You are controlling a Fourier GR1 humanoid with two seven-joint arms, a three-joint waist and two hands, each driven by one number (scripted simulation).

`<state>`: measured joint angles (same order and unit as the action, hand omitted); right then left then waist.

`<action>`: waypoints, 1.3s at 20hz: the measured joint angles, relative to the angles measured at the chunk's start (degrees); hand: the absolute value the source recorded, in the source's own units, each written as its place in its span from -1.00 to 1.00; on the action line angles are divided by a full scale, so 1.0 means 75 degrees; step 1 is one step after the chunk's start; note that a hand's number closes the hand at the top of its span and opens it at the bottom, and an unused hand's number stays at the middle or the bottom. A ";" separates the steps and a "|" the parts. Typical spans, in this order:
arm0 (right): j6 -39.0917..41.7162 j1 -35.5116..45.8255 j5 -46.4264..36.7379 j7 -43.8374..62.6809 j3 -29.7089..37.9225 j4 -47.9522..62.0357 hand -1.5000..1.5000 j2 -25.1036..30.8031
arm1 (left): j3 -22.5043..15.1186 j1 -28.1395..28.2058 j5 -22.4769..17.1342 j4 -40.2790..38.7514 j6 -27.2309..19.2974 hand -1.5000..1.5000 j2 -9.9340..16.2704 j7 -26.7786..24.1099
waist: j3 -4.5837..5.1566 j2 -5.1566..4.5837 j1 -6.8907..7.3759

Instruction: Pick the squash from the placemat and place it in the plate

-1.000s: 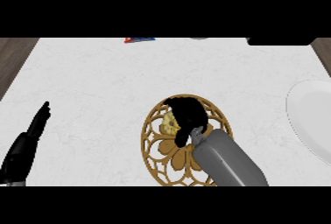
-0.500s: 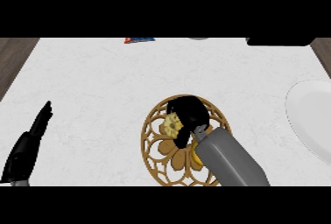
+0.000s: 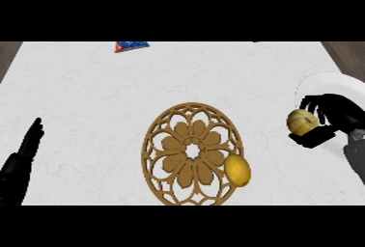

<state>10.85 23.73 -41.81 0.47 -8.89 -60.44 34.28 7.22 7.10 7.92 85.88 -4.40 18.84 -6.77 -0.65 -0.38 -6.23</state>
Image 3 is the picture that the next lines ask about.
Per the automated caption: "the white round plate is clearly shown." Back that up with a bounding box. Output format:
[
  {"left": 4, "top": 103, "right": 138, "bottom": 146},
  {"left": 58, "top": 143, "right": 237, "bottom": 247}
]
[{"left": 292, "top": 71, "right": 365, "bottom": 160}]

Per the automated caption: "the blue and red packet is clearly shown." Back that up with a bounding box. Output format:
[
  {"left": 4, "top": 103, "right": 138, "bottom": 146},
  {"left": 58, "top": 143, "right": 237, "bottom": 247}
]
[{"left": 112, "top": 41, "right": 150, "bottom": 54}]

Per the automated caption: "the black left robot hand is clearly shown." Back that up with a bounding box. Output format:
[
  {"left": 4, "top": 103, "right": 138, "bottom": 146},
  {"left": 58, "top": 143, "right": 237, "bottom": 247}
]
[{"left": 0, "top": 117, "right": 45, "bottom": 206}]

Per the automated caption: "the brown openwork round placemat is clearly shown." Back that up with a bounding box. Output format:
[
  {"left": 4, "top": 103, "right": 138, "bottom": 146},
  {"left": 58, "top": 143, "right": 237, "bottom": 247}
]
[{"left": 140, "top": 101, "right": 245, "bottom": 206}]

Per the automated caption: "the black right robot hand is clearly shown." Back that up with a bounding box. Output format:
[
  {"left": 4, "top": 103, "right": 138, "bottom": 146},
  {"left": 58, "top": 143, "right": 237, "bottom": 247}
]
[{"left": 288, "top": 93, "right": 365, "bottom": 150}]

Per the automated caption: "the round yellow ribbed squash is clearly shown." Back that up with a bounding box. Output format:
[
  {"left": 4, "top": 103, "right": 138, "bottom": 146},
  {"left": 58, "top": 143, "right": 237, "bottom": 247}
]
[{"left": 285, "top": 108, "right": 322, "bottom": 137}]

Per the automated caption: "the oval yellow squash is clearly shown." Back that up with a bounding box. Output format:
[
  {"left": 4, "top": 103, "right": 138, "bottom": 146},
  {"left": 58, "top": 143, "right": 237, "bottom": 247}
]
[{"left": 223, "top": 153, "right": 252, "bottom": 188}]

